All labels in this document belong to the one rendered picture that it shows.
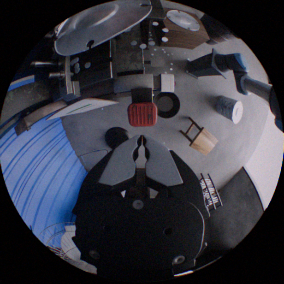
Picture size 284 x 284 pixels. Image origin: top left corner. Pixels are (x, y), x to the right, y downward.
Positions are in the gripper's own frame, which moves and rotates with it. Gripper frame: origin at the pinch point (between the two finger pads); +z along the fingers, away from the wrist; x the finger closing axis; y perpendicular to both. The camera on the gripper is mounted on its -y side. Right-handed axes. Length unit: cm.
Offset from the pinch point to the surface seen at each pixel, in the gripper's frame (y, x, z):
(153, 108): -1.9, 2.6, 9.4
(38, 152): 31, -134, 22
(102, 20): -27.4, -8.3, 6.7
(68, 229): 38, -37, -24
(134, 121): 1.2, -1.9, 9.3
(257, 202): 220, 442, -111
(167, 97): 1, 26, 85
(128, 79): -10.3, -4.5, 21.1
